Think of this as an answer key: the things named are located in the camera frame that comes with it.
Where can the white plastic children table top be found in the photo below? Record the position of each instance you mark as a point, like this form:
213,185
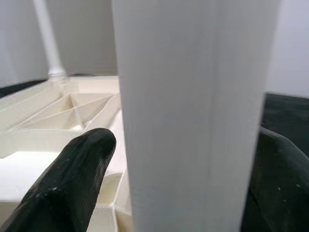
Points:
48,120

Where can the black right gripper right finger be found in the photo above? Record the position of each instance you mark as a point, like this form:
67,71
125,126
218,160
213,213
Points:
280,188

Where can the white plastic table leg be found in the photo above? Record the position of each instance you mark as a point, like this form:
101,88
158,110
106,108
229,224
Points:
48,36
193,108

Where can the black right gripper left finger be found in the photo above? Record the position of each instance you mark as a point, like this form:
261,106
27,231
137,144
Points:
65,188

